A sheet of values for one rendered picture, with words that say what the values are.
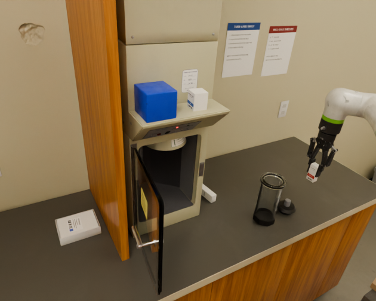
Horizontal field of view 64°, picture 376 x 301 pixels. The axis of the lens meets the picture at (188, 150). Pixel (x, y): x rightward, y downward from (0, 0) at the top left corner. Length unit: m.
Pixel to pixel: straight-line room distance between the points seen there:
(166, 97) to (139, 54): 0.15
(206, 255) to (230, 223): 0.22
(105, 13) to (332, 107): 0.97
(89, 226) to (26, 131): 0.47
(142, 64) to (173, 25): 0.15
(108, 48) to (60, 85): 0.59
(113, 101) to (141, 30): 0.22
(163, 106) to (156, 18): 0.25
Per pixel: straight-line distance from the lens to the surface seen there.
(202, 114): 0.98
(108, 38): 0.81
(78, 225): 1.35
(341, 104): 1.39
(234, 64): 1.71
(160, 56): 0.98
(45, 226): 1.45
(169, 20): 0.97
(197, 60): 1.04
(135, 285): 1.18
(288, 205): 1.52
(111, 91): 0.85
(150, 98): 0.88
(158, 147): 1.14
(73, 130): 1.45
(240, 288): 1.51
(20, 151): 1.47
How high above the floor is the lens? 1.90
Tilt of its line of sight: 31 degrees down
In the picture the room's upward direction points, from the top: 4 degrees clockwise
